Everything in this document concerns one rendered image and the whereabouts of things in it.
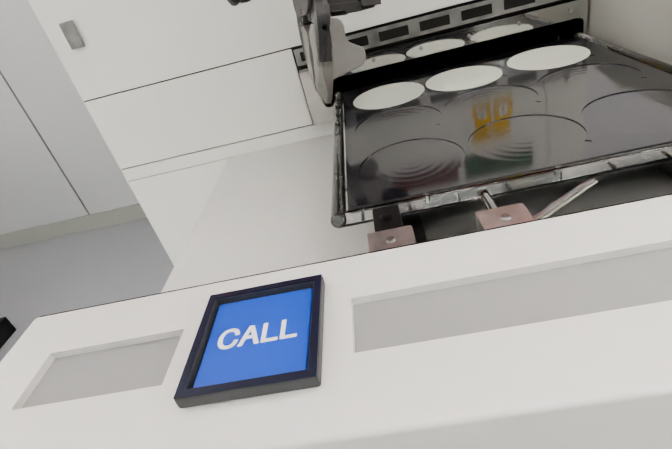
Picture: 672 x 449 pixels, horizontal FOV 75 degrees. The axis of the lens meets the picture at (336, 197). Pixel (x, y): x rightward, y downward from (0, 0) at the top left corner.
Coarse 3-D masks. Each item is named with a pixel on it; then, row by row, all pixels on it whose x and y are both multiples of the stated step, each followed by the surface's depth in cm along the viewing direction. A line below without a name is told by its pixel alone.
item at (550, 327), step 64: (384, 256) 21; (448, 256) 20; (512, 256) 19; (576, 256) 18; (640, 256) 18; (64, 320) 23; (128, 320) 22; (192, 320) 21; (384, 320) 18; (448, 320) 18; (512, 320) 17; (576, 320) 16; (640, 320) 15; (0, 384) 20; (64, 384) 20; (128, 384) 19; (384, 384) 15; (448, 384) 15; (512, 384) 14; (576, 384) 14; (640, 384) 13; (0, 448) 17; (64, 448) 16; (128, 448) 16; (192, 448) 15; (256, 448) 14; (320, 448) 14; (384, 448) 14; (448, 448) 14; (512, 448) 14; (576, 448) 14; (640, 448) 14
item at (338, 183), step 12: (336, 96) 65; (336, 108) 61; (336, 120) 56; (336, 144) 50; (336, 156) 47; (336, 168) 44; (336, 180) 42; (336, 192) 40; (336, 204) 38; (336, 216) 37
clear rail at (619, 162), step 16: (592, 160) 34; (608, 160) 34; (624, 160) 34; (640, 160) 34; (656, 160) 34; (512, 176) 35; (528, 176) 35; (544, 176) 34; (560, 176) 34; (576, 176) 34; (592, 176) 34; (448, 192) 36; (464, 192) 35; (480, 192) 35; (496, 192) 35; (512, 192) 35; (368, 208) 36; (400, 208) 36; (416, 208) 36; (432, 208) 36; (352, 224) 37
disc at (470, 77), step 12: (444, 72) 63; (456, 72) 62; (468, 72) 61; (480, 72) 60; (492, 72) 58; (432, 84) 60; (444, 84) 59; (456, 84) 58; (468, 84) 57; (480, 84) 55
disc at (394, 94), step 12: (396, 84) 64; (408, 84) 63; (420, 84) 62; (360, 96) 64; (372, 96) 62; (384, 96) 61; (396, 96) 60; (408, 96) 59; (360, 108) 59; (372, 108) 58
